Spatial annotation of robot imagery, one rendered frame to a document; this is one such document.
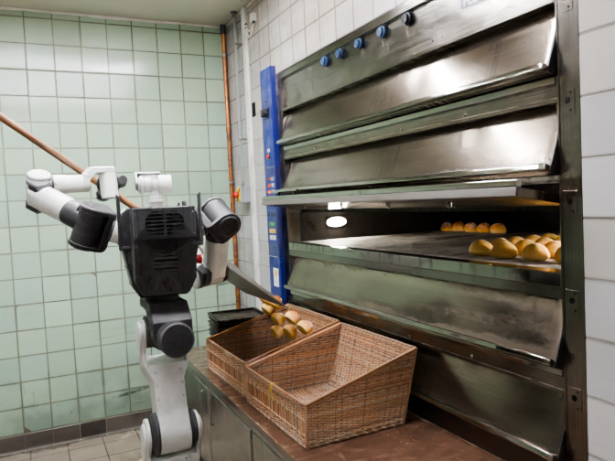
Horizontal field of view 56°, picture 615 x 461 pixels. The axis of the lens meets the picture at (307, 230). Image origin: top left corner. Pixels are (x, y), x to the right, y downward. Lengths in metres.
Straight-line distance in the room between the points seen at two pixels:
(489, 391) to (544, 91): 0.92
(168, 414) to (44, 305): 1.87
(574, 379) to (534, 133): 0.67
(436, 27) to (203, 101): 2.21
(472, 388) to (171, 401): 1.01
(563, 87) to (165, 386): 1.55
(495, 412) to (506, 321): 0.29
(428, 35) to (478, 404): 1.25
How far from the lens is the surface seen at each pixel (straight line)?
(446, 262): 2.03
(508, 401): 1.93
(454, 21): 2.05
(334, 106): 2.69
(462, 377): 2.08
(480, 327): 1.92
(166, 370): 2.12
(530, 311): 1.80
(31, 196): 2.18
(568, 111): 1.66
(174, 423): 2.11
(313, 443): 2.05
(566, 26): 1.70
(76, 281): 3.83
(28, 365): 3.90
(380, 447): 2.05
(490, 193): 1.63
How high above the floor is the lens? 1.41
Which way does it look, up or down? 3 degrees down
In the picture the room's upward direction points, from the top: 3 degrees counter-clockwise
